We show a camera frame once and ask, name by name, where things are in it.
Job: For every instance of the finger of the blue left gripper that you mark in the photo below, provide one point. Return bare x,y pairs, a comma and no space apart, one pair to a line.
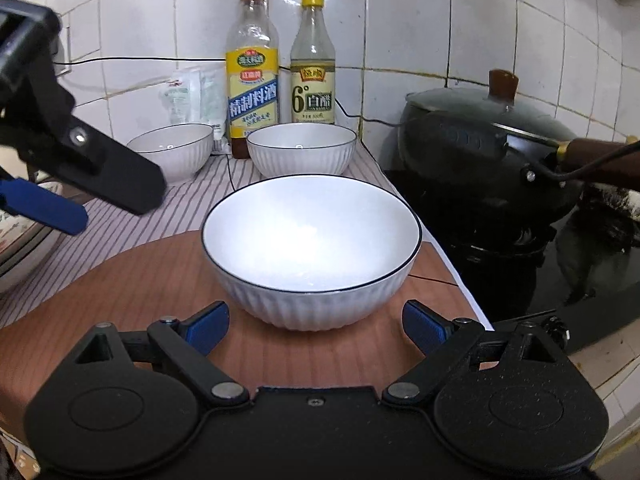
26,199

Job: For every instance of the patterned plates stack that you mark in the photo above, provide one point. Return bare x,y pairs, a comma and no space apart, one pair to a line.
24,244

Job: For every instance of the plastic seasoning packet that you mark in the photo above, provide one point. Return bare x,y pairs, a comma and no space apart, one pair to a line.
198,95

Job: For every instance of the black gas stove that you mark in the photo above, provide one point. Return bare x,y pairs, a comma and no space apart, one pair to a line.
578,273

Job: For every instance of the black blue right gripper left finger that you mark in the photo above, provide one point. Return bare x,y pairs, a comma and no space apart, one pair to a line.
180,349

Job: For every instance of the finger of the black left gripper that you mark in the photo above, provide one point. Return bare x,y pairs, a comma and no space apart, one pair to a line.
86,158

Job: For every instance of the black wok with lid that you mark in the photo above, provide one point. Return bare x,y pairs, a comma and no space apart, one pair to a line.
486,149

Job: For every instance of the cooking wine bottle yellow label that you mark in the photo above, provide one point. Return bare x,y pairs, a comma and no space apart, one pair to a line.
252,70

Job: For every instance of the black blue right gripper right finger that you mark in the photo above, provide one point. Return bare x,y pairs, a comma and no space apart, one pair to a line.
445,345

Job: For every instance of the white vinegar bottle yellow cap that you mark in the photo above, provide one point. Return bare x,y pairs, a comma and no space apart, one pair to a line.
312,66

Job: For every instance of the large white ribbed bowl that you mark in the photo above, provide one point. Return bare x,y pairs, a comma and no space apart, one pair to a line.
311,252

